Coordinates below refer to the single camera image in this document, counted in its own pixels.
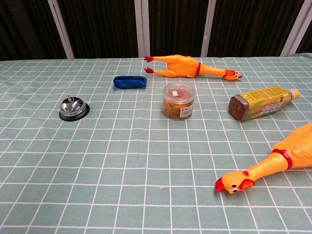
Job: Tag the silver desk bell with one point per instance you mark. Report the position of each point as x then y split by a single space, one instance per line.
72 106

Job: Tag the clear jar of rubber bands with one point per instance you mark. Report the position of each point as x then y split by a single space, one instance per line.
179 102

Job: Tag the blue pouch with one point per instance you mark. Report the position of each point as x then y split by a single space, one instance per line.
129 82

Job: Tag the green checked tablecloth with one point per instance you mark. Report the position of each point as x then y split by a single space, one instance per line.
122 158

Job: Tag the small yellow rubber chicken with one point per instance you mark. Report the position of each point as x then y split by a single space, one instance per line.
180 65

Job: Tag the dark curtain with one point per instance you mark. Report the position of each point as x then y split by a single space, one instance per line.
102 26

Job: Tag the yellow labelled drink bottle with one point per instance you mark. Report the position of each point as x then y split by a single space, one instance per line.
260 103

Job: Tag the large yellow rubber chicken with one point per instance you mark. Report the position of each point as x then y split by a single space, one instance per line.
280 161

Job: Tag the white frame post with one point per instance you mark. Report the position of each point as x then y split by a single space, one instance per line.
207 28
61 29
293 28
142 28

